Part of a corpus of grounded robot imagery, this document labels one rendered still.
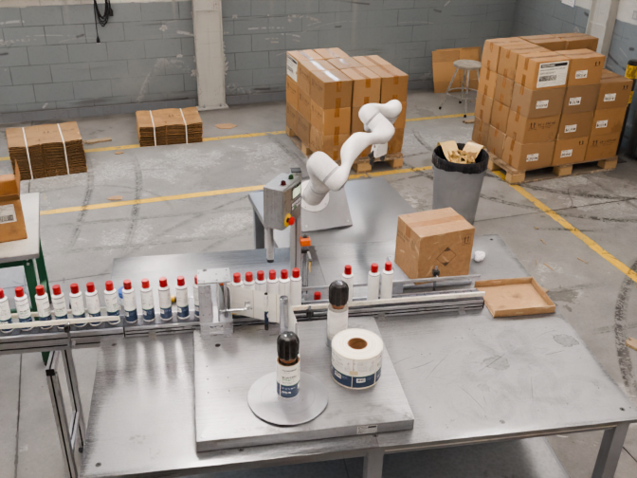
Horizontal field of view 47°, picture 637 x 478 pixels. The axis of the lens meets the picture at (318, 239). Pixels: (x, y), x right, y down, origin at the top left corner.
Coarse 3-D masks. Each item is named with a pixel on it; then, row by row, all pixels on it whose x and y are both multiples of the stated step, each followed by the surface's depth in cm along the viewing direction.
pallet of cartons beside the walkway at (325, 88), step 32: (288, 64) 724; (320, 64) 683; (352, 64) 686; (384, 64) 687; (288, 96) 736; (320, 96) 647; (352, 96) 651; (384, 96) 660; (288, 128) 758; (320, 128) 659; (352, 128) 664; (384, 160) 712
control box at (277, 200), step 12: (276, 180) 309; (288, 180) 310; (300, 180) 313; (264, 192) 304; (276, 192) 302; (288, 192) 305; (300, 192) 316; (264, 204) 307; (276, 204) 305; (288, 204) 308; (300, 204) 319; (264, 216) 310; (276, 216) 308; (288, 216) 310; (276, 228) 310
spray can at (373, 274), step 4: (372, 264) 326; (376, 264) 326; (372, 268) 326; (376, 268) 326; (372, 272) 327; (376, 272) 327; (372, 276) 326; (376, 276) 326; (368, 280) 329; (372, 280) 327; (376, 280) 327; (368, 284) 330; (372, 284) 328; (376, 284) 328; (368, 288) 331; (372, 288) 329; (376, 288) 330; (368, 292) 332; (372, 292) 330; (376, 292) 331; (368, 296) 333; (372, 296) 331; (376, 296) 332; (372, 304) 333
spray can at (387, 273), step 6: (390, 264) 327; (384, 270) 329; (390, 270) 328; (384, 276) 329; (390, 276) 328; (384, 282) 330; (390, 282) 330; (384, 288) 332; (390, 288) 332; (384, 294) 333; (390, 294) 333
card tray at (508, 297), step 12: (480, 288) 357; (492, 288) 357; (504, 288) 357; (516, 288) 357; (528, 288) 358; (540, 288) 352; (492, 300) 348; (504, 300) 348; (516, 300) 349; (528, 300) 349; (540, 300) 349; (492, 312) 339; (504, 312) 336; (516, 312) 337; (528, 312) 338; (540, 312) 339; (552, 312) 340
